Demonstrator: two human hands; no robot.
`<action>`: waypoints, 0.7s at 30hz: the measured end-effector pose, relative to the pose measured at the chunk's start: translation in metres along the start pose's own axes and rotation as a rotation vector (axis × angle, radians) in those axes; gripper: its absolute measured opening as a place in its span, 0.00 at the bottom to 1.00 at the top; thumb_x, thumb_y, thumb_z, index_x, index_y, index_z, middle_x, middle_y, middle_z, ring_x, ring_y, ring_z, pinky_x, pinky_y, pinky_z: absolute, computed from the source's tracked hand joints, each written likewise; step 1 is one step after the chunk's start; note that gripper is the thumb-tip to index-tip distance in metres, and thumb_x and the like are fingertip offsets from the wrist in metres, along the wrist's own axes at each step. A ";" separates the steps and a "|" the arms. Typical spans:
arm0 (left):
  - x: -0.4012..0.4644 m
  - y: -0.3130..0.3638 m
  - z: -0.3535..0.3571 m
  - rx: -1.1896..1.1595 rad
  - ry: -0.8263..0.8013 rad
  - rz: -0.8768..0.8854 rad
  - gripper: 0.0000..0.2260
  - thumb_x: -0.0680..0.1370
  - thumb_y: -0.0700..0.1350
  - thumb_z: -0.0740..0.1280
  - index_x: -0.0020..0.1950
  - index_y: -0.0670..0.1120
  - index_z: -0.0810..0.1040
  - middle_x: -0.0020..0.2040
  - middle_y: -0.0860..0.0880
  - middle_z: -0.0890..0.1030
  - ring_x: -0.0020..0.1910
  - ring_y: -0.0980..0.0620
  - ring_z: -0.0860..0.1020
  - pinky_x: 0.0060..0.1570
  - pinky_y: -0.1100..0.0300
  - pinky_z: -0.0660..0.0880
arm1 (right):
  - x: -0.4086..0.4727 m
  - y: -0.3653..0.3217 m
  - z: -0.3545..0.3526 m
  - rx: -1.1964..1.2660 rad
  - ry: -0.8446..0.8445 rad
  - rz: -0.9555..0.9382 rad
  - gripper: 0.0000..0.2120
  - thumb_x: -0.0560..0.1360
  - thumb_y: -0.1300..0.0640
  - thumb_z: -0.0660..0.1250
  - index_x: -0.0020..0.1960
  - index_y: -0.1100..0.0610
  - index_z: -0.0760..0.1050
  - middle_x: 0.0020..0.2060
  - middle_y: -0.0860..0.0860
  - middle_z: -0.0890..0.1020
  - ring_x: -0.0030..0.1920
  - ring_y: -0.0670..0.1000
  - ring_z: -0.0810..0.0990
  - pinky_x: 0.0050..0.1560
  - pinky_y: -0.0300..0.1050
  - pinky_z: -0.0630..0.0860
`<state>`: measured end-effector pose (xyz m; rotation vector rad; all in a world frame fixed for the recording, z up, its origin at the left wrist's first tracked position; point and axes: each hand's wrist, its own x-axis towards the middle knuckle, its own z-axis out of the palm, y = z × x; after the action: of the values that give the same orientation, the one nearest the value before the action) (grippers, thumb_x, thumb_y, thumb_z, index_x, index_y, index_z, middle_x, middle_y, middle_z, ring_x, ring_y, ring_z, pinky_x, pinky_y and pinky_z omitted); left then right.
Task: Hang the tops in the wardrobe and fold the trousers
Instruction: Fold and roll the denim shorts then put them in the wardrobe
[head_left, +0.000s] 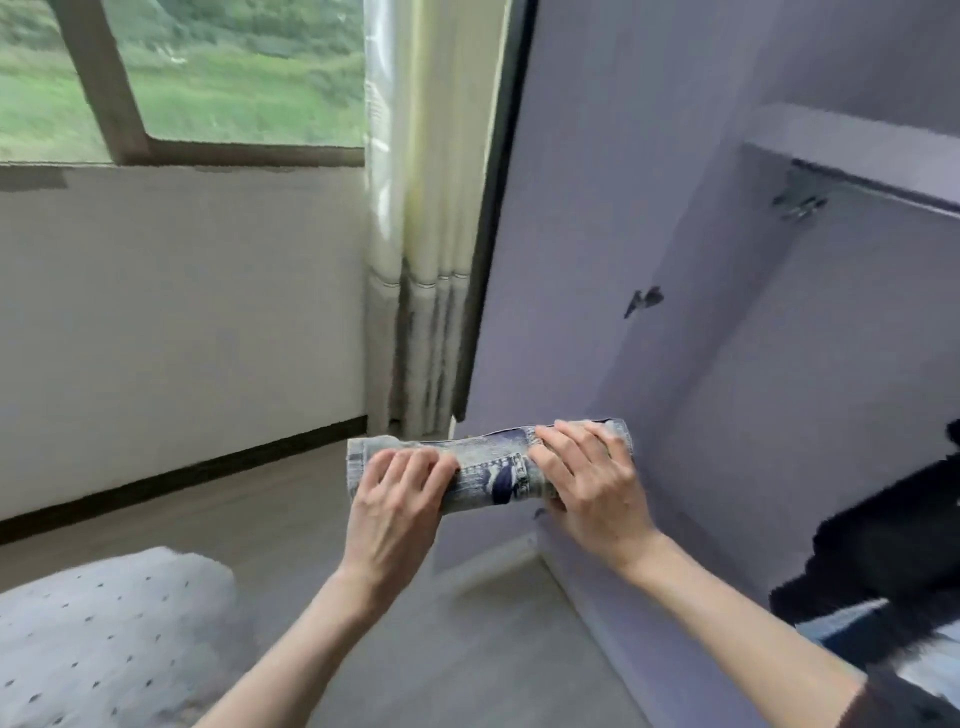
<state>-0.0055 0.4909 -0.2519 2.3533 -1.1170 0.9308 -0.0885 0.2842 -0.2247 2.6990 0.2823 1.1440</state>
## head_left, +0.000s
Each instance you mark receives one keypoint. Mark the white dotted bed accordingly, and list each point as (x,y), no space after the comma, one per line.
(105,645)

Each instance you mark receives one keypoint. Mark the person's right hand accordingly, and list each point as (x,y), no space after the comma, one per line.
(600,495)

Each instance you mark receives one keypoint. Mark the metal clip hanger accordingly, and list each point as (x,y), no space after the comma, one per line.
(800,204)

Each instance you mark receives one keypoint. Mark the grey wooden wardrobe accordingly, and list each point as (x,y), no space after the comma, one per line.
(840,345)

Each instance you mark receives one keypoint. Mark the grey denim shorts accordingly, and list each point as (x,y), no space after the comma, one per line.
(488,465)

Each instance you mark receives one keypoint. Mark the striped beige curtain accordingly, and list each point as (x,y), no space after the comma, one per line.
(428,195)

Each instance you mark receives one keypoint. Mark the person's black right sleeve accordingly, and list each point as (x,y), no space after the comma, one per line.
(908,702)

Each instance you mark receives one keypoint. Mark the person's left hand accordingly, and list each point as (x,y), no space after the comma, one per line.
(398,518)

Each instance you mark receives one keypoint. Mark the person's right forearm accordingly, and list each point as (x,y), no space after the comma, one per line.
(750,645)

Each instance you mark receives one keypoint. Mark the grey wardrobe shelf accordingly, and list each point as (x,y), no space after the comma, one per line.
(855,150)

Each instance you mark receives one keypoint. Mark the metal door hinge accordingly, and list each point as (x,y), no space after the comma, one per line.
(644,300)

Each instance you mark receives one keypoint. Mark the charcoal black clothes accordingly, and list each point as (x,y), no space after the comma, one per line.
(885,540)

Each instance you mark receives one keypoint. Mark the person's left forearm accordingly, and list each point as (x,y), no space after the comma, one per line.
(300,660)

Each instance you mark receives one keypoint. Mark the grey framed window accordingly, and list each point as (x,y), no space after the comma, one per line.
(225,83)

